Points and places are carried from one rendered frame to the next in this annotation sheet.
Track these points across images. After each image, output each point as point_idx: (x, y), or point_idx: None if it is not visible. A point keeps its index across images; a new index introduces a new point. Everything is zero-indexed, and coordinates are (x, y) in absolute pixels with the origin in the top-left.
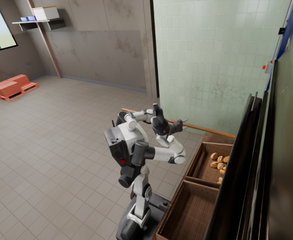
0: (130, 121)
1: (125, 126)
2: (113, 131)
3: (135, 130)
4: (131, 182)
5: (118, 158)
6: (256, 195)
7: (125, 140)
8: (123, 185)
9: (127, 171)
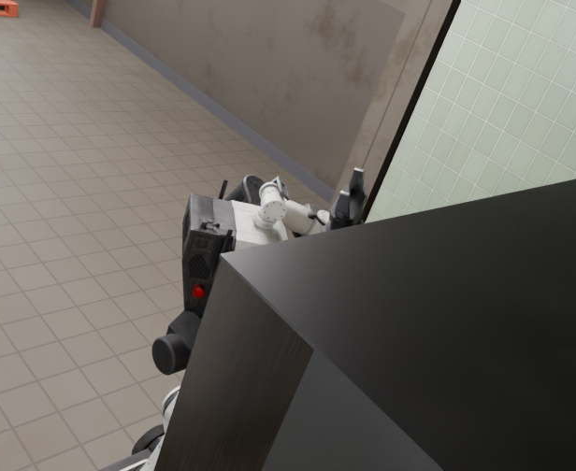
0: (272, 198)
1: (250, 213)
2: (215, 206)
3: (270, 233)
4: (185, 363)
5: (192, 278)
6: None
7: (236, 237)
8: (158, 363)
9: (190, 331)
